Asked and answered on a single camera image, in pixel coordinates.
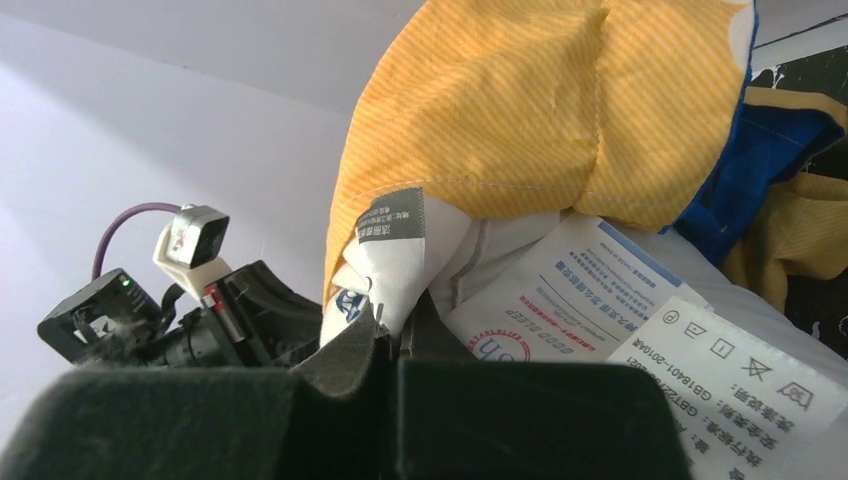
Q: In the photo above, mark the yellow and blue pillowcase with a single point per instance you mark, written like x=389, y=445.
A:
x=639, y=111

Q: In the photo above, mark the white pillow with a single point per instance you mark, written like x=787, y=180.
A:
x=755, y=397

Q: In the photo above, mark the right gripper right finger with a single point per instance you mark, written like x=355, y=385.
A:
x=457, y=417

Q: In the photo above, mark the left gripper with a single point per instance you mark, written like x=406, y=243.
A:
x=211, y=316

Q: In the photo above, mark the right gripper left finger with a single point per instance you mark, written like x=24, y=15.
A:
x=319, y=420

